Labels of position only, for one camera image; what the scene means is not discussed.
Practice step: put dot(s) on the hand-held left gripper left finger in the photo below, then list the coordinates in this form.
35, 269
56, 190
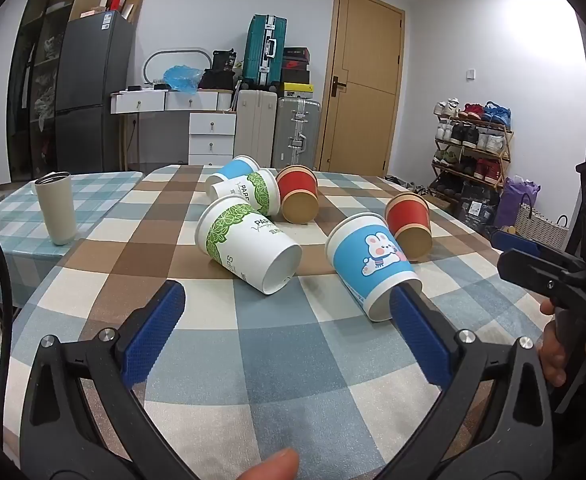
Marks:
154, 329

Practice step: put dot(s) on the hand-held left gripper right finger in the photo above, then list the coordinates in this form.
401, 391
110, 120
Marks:
422, 340

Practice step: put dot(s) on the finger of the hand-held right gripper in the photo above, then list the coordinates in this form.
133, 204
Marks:
538, 272
510, 239

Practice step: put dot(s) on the blue bunny paper cup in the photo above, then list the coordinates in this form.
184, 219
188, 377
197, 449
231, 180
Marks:
373, 265

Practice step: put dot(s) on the red paper cup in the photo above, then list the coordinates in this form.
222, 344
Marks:
298, 192
410, 225

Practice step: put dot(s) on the large green leaf paper cup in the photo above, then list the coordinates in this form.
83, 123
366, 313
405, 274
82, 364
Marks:
245, 245

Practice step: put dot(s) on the small green leaf paper cup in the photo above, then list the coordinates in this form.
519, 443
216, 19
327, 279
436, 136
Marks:
248, 192

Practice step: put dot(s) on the person's right hand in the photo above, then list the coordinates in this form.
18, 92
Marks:
554, 357

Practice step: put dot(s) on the person's left hand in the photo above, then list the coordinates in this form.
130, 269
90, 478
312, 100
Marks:
269, 466

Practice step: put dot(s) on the woven basket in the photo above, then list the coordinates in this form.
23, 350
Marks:
540, 225

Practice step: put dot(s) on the purple bag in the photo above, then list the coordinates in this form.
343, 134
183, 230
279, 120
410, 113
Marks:
518, 200

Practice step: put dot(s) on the dark storage bag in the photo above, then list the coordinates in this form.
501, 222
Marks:
478, 205

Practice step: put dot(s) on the wooden shoe rack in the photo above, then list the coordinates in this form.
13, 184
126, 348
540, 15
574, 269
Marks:
470, 160

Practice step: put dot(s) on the rows of shoes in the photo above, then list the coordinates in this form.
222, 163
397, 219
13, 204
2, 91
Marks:
473, 140

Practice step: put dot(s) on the brown blue checked tablecloth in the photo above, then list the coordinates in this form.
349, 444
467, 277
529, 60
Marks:
283, 360

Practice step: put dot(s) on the white steel tumbler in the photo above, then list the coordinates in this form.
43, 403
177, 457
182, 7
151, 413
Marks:
55, 207

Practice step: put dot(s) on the teal checked tablecloth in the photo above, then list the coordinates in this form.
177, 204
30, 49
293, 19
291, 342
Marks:
18, 240

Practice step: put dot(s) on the white drawer dresser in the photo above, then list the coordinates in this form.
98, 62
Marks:
193, 120

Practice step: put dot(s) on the wooden door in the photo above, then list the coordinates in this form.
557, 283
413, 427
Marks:
360, 85

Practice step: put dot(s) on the white suitcase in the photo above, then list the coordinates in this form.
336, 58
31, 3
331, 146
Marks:
255, 122

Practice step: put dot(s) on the silver suitcase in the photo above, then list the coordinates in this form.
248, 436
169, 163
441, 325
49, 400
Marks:
295, 132

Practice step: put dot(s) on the grey refrigerator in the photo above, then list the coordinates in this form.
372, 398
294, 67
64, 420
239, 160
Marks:
90, 95

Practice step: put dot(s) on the blue plastic bag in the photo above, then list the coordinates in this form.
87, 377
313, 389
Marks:
182, 77

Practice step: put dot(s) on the black bag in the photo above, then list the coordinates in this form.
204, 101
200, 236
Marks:
218, 72

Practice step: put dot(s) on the oval mirror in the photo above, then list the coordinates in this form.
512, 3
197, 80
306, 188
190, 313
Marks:
173, 65

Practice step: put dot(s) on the stack of shoe boxes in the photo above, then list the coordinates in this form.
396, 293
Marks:
295, 72

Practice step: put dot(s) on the teal suitcase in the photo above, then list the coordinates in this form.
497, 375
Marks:
264, 50

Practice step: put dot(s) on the cardboard boxes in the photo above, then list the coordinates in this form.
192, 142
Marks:
118, 5

